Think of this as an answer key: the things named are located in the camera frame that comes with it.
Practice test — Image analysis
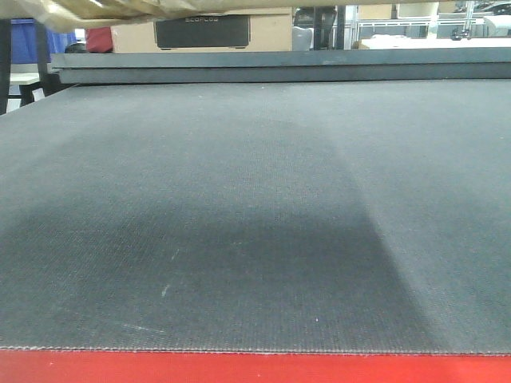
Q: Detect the brown cardboard carton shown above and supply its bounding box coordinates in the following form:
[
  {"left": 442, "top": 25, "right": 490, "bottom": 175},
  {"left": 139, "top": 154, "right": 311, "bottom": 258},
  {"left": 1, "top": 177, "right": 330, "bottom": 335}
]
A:
[{"left": 0, "top": 0, "right": 511, "bottom": 33}]

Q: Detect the dark grey conveyor belt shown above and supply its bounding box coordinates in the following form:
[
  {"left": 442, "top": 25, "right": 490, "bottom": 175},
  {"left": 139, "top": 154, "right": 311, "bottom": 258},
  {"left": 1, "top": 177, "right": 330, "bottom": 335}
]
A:
[{"left": 1, "top": 80, "right": 510, "bottom": 354}]

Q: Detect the red conveyor edge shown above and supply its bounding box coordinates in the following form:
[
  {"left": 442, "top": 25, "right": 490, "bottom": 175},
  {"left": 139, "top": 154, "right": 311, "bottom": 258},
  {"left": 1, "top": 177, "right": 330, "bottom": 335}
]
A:
[{"left": 1, "top": 350, "right": 510, "bottom": 382}]

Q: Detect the printed background cardboard box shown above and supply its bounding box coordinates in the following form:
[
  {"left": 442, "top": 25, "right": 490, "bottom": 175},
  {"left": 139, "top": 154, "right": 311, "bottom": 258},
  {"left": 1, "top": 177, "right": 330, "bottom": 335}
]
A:
[{"left": 112, "top": 7, "right": 292, "bottom": 53}]

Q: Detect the white background table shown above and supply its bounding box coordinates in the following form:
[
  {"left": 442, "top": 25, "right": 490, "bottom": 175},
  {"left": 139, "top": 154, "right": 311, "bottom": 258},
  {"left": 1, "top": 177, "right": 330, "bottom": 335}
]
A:
[{"left": 358, "top": 35, "right": 510, "bottom": 50}]

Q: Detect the grey conveyor side rail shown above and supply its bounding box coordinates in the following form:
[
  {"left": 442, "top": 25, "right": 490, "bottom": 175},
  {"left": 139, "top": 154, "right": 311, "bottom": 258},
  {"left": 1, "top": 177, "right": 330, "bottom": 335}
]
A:
[{"left": 52, "top": 47, "right": 510, "bottom": 85}]

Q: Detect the black frame post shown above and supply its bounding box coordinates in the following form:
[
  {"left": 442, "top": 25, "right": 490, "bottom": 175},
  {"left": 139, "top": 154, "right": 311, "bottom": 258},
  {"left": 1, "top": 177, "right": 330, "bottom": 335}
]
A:
[{"left": 0, "top": 19, "right": 11, "bottom": 115}]

